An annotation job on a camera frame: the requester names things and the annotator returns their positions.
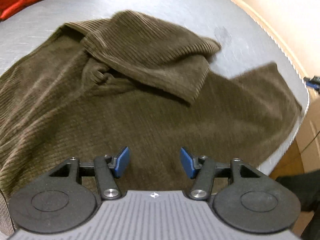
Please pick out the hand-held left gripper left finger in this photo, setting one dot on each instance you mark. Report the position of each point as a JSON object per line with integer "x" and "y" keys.
{"x": 122, "y": 161}

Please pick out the grey quilted mattress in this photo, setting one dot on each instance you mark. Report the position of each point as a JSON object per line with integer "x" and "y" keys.
{"x": 175, "y": 2}

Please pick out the dark cloth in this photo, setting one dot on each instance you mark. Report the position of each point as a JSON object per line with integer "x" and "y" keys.
{"x": 300, "y": 190}

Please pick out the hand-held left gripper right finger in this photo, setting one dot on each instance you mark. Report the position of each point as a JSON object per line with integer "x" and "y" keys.
{"x": 187, "y": 161}

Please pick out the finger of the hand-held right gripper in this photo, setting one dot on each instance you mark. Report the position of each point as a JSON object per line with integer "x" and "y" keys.
{"x": 312, "y": 81}

